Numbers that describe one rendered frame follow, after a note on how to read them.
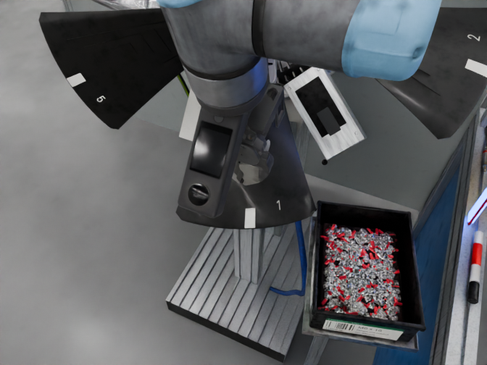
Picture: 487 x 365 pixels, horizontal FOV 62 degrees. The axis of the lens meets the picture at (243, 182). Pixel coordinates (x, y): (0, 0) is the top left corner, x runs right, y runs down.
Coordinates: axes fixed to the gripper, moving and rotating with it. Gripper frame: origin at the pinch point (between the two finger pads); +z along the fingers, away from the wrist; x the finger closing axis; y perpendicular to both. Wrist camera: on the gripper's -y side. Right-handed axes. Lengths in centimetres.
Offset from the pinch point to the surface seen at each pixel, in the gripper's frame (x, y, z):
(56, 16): 39.1, 14.1, -5.5
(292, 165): -3.6, 9.0, 9.1
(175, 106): 78, 65, 108
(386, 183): -25, 63, 113
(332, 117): -6.8, 19.4, 8.2
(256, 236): 9, 11, 71
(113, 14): 29.1, 16.8, -6.2
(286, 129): -0.9, 13.5, 6.2
